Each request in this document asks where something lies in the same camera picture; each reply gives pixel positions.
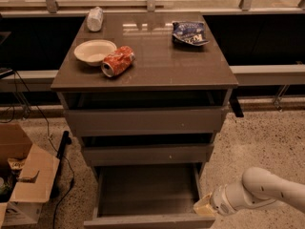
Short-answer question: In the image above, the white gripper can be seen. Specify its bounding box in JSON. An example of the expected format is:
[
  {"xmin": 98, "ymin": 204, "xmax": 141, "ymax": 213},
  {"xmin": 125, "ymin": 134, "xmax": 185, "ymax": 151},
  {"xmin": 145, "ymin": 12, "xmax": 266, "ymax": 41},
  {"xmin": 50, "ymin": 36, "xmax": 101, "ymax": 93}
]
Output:
[{"xmin": 193, "ymin": 185, "xmax": 236, "ymax": 216}]

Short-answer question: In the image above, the grey bottom drawer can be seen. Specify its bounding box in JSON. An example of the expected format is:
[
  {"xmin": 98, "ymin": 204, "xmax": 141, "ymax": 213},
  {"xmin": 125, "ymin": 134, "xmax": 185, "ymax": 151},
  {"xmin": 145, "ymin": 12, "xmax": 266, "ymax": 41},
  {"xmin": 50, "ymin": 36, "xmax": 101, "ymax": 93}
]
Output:
[{"xmin": 84, "ymin": 163, "xmax": 215, "ymax": 229}]

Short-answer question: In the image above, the grey drawer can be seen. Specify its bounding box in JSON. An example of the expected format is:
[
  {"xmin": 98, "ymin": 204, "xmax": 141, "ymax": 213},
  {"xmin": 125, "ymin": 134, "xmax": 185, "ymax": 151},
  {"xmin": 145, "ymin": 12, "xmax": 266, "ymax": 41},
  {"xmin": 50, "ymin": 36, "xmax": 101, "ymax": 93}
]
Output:
[
  {"xmin": 82, "ymin": 133, "xmax": 214, "ymax": 166},
  {"xmin": 61, "ymin": 90, "xmax": 230, "ymax": 137},
  {"xmin": 84, "ymin": 163, "xmax": 215, "ymax": 229}
]

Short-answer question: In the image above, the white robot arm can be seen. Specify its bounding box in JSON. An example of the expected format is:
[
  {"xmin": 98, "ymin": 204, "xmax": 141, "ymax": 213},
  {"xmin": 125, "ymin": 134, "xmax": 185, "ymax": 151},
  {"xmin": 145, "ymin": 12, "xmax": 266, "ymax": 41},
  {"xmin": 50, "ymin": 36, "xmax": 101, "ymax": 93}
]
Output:
[{"xmin": 193, "ymin": 167, "xmax": 305, "ymax": 216}]

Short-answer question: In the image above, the grey middle drawer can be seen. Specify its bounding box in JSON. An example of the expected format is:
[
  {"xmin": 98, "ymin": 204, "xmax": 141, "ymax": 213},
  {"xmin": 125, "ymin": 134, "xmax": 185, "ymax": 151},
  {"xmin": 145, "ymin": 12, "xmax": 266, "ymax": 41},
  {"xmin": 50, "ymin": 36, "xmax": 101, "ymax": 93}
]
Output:
[{"xmin": 82, "ymin": 133, "xmax": 214, "ymax": 166}]

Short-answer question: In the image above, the grey drawer cabinet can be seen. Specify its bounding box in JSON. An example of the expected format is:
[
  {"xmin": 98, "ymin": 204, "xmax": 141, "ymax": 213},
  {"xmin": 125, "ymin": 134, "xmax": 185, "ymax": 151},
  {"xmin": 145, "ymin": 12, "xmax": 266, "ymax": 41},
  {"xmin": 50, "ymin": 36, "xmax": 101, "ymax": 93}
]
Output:
[{"xmin": 50, "ymin": 10, "xmax": 239, "ymax": 177}]

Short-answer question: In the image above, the grey top drawer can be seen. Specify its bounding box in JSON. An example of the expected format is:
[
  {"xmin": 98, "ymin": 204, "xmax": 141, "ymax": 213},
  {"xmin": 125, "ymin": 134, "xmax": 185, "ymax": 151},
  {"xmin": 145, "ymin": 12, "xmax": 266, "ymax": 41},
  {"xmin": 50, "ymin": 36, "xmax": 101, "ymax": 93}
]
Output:
[{"xmin": 61, "ymin": 90, "xmax": 230, "ymax": 137}]

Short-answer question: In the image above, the black bar on floor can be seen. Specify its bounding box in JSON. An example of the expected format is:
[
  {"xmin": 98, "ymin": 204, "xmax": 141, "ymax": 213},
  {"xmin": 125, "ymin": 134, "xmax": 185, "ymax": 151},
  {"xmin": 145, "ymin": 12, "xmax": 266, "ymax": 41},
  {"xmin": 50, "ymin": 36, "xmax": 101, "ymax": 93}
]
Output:
[{"xmin": 49, "ymin": 130, "xmax": 72, "ymax": 199}]

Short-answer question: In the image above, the crushed orange soda can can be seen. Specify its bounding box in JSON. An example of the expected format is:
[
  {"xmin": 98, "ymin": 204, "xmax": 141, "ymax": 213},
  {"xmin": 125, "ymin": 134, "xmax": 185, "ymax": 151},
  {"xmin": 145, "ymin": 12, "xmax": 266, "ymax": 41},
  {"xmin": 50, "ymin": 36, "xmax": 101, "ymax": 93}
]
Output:
[{"xmin": 101, "ymin": 46, "xmax": 135, "ymax": 77}]

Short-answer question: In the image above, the blue chip bag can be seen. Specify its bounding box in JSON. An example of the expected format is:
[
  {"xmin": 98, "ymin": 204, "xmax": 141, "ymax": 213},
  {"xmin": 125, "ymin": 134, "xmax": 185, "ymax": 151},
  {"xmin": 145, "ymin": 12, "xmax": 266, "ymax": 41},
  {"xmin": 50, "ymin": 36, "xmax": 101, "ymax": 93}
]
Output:
[{"xmin": 172, "ymin": 21, "xmax": 209, "ymax": 47}]

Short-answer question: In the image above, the open cardboard box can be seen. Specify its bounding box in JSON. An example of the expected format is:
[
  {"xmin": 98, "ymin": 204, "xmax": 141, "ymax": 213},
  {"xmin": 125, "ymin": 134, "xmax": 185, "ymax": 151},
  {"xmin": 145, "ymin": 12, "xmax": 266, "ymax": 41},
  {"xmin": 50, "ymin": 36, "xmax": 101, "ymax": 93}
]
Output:
[{"xmin": 0, "ymin": 123, "xmax": 59, "ymax": 227}]

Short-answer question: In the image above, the white bowl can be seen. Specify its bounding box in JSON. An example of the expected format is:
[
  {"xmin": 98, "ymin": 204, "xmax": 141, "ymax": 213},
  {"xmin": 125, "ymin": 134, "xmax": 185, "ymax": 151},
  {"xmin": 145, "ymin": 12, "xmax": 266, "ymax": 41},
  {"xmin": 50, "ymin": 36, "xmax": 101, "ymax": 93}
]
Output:
[{"xmin": 74, "ymin": 39, "xmax": 116, "ymax": 67}]

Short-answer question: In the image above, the black cable on floor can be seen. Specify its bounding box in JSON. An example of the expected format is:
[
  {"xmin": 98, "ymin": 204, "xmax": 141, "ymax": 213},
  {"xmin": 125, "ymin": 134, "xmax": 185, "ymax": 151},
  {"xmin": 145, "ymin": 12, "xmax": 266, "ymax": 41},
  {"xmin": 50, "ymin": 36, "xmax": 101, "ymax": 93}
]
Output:
[{"xmin": 0, "ymin": 70, "xmax": 76, "ymax": 229}]

